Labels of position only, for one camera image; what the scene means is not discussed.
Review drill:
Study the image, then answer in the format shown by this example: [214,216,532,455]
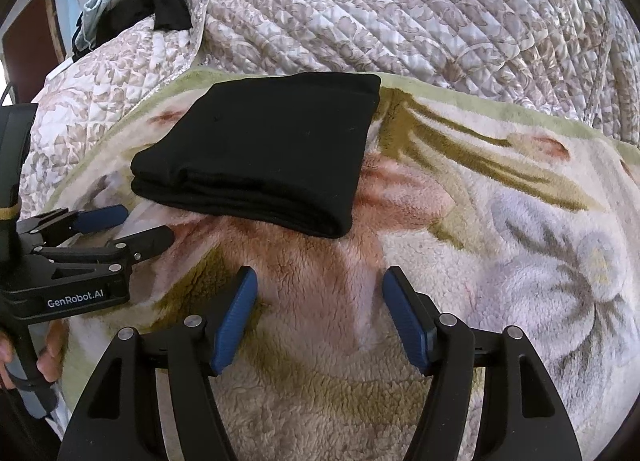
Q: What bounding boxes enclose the black pants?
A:
[130,72,381,239]

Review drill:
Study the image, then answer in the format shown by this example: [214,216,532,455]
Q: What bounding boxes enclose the person's left hand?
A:
[1,320,68,389]

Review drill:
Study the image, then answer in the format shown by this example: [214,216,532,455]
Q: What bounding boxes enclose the beige quilted bedspread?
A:
[20,0,639,215]

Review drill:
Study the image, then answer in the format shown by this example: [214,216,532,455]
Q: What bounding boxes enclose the floral fleece blanket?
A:
[51,69,639,460]

